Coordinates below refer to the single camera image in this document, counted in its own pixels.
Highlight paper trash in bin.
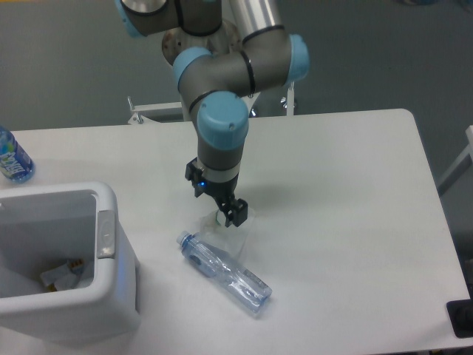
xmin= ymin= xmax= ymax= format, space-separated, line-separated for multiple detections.
xmin=40 ymin=259 xmax=94 ymax=292

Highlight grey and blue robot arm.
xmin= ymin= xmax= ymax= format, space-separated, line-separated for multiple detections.
xmin=115 ymin=1 xmax=310 ymax=226

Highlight white frame at right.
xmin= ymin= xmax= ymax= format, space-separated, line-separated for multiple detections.
xmin=437 ymin=126 xmax=472 ymax=196

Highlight clear plastic bottle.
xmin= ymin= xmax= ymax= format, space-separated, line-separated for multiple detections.
xmin=177 ymin=231 xmax=273 ymax=318

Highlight white trash can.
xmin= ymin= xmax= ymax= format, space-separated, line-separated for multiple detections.
xmin=1 ymin=182 xmax=140 ymax=342

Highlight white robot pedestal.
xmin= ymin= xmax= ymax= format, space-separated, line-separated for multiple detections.
xmin=162 ymin=19 xmax=243 ymax=125

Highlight white pedestal foot bracket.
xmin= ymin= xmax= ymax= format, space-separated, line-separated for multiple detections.
xmin=127 ymin=81 xmax=299 ymax=125

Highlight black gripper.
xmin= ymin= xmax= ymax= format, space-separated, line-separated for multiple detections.
xmin=185 ymin=158 xmax=248 ymax=227

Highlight blue labelled water bottle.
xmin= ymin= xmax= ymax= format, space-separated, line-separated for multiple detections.
xmin=1 ymin=126 xmax=35 ymax=183

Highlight black table corner clamp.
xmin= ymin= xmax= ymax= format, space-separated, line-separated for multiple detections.
xmin=446 ymin=299 xmax=472 ymax=339

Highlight white plastic wrapper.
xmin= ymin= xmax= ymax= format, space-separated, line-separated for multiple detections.
xmin=198 ymin=208 xmax=256 ymax=260

